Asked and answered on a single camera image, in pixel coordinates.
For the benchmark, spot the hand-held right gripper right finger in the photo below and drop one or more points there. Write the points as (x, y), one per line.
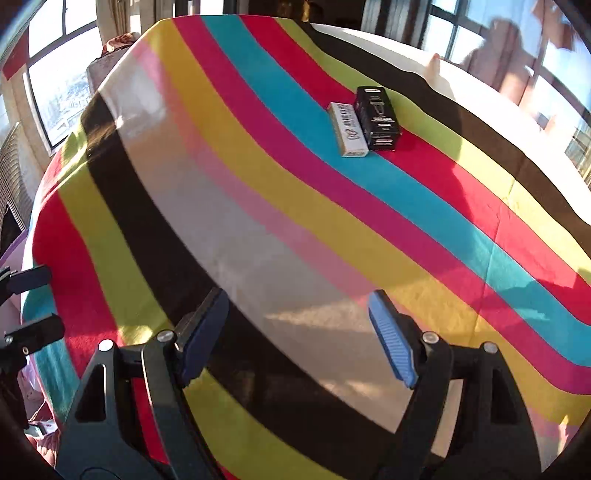
(395, 341)

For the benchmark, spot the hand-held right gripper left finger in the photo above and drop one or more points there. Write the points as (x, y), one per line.
(205, 337)

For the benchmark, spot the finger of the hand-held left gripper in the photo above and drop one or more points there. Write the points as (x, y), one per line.
(37, 332)
(27, 279)

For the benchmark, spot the ribbed grey radiator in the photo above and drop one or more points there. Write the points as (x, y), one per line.
(14, 184)

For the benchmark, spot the colourful striped blanket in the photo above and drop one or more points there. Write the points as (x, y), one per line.
(323, 221)

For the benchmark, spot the dark framed window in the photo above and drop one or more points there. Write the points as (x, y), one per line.
(60, 78)
(554, 55)

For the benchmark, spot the narrow white box grey print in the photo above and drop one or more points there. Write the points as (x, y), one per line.
(348, 131)

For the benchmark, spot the black box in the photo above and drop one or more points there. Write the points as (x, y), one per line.
(378, 117)

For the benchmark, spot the grey upholstered chair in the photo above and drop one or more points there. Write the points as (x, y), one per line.
(108, 69)

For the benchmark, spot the brown cloth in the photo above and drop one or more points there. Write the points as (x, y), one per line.
(120, 42)

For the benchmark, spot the beige curtain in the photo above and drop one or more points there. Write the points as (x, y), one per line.
(138, 18)

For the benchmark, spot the pink hanging garment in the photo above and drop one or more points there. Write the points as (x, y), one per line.
(503, 60)

